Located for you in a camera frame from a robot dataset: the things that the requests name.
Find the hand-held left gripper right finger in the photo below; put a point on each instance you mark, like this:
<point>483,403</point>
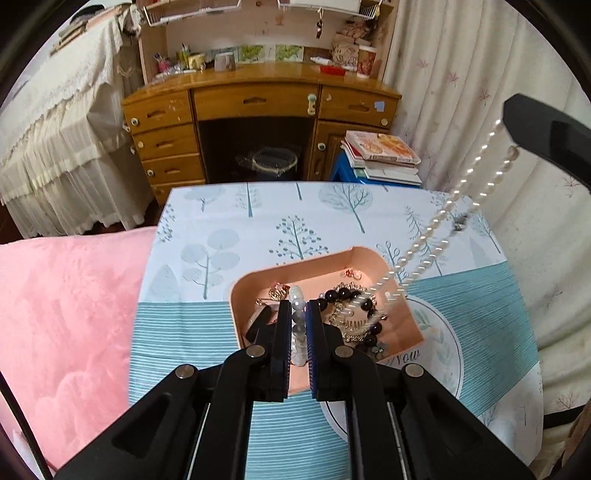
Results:
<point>313,341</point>

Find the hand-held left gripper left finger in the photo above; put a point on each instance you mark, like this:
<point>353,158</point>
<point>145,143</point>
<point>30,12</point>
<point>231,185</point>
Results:
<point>285,332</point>

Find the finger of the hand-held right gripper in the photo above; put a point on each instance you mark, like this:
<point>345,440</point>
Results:
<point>545,134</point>

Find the white smart watch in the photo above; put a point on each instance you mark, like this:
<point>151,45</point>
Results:
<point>298,323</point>

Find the gold pearl pin brooch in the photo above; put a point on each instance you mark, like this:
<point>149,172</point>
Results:
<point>349,325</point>

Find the pink plastic tray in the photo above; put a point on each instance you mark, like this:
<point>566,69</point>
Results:
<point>318,277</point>

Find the tree print tablecloth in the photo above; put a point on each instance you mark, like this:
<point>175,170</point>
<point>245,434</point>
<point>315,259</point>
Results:
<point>194,332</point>

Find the floral white curtain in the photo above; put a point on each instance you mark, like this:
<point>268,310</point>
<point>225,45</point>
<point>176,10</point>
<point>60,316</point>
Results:
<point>452,69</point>

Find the stack of books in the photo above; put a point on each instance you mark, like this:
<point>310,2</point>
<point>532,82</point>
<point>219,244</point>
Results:
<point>388,147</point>

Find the blue plastic stool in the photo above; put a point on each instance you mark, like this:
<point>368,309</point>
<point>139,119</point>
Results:
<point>344,170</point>

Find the floral paper cup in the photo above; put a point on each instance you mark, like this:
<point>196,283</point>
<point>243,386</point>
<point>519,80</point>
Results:
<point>367,60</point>

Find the pink blanket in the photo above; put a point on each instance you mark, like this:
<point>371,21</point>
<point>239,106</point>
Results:
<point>69,323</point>

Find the red flat box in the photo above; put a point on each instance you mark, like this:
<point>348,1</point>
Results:
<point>332,70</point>

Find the white tube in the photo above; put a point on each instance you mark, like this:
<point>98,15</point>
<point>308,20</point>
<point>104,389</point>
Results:
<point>319,60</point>

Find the hanging keys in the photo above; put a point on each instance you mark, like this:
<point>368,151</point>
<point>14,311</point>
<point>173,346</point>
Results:
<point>319,25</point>

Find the white plastic container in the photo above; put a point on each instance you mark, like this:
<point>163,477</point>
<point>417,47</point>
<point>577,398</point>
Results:
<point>323,3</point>

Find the wooden desk with drawers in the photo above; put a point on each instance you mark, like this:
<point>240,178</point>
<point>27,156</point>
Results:
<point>258,76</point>

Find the green picture card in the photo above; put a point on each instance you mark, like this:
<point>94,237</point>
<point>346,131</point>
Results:
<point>251,53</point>
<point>289,52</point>

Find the grey mug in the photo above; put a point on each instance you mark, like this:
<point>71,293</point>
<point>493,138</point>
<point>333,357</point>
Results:
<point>225,62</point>

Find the yellow cup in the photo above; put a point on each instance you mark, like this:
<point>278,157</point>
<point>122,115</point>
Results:
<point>197,61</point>

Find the pink pen holder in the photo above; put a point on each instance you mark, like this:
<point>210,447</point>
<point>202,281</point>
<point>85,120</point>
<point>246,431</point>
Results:
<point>163,64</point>

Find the white lace bed cover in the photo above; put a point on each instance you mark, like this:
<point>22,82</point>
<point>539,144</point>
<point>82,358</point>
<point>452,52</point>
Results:
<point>55,138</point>

